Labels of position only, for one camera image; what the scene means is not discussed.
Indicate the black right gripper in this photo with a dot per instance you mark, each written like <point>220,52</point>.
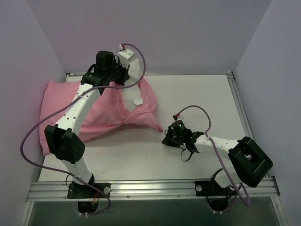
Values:
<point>170,139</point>

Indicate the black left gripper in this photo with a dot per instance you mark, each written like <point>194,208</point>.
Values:
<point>122,74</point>

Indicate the white pillow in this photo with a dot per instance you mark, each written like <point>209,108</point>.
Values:
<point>132,96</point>

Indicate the pink floral pillowcase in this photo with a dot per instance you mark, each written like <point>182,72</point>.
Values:
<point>107,113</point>

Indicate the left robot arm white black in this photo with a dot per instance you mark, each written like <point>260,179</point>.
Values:
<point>63,137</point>

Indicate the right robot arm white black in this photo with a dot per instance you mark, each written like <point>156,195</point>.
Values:
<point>199,142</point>

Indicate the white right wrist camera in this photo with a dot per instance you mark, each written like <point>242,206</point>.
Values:
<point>178,117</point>

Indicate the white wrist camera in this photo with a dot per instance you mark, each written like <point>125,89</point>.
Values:
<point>178,117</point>
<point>125,57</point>

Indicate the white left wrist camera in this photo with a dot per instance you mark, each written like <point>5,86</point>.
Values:
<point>125,57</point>

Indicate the aluminium back rail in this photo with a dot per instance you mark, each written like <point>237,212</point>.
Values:
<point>156,73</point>

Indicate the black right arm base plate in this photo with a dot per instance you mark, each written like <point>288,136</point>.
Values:
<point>211,188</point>

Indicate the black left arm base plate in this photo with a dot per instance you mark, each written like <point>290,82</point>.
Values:
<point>77,191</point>

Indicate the aluminium front rail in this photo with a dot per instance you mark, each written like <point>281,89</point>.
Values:
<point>120,190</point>

